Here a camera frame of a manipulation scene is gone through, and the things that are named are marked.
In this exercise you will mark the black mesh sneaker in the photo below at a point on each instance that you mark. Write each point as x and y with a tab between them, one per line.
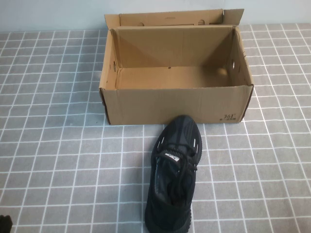
181	136

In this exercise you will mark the grey checked tablecloth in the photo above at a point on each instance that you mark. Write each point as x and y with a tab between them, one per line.
73	170

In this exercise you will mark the brown cardboard shoe box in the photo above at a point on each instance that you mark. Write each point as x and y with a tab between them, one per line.
175	106

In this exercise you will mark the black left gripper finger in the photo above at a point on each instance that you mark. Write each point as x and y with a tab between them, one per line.
6	225

